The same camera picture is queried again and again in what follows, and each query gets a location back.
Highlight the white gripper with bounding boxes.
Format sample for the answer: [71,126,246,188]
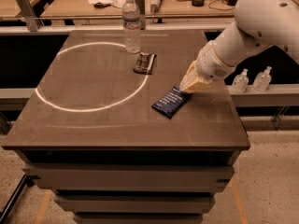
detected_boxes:
[179,40,236,93]

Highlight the blue rxbar blueberry bar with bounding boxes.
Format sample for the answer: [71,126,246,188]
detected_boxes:
[151,86,192,119]

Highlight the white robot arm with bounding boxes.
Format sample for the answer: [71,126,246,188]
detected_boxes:
[179,0,299,93]

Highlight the black rxbar chocolate bar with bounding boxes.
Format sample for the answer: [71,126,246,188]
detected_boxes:
[133,52,156,75]

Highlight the left clear sanitizer bottle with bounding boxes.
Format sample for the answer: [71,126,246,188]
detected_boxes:
[232,68,249,93]

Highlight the clear sanitizer bottle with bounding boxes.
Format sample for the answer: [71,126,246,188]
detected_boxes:
[252,66,272,91]
[232,68,249,93]

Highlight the right clear sanitizer bottle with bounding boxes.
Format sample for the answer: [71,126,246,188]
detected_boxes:
[252,66,272,91]

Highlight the grey handheld tool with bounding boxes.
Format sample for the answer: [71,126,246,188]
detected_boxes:
[150,0,163,13]

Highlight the clear plastic water bottle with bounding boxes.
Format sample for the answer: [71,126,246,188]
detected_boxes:
[122,0,141,54]

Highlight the grey drawer cabinet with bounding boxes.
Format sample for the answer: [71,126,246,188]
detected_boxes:
[18,148,241,224]

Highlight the middle metal bracket post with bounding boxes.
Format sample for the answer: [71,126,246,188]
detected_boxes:
[135,0,146,30]

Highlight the metal bracket post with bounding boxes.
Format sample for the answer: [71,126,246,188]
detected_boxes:
[16,0,40,32]
[135,0,146,30]

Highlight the left metal bracket post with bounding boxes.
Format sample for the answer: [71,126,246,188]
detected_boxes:
[16,0,40,32]

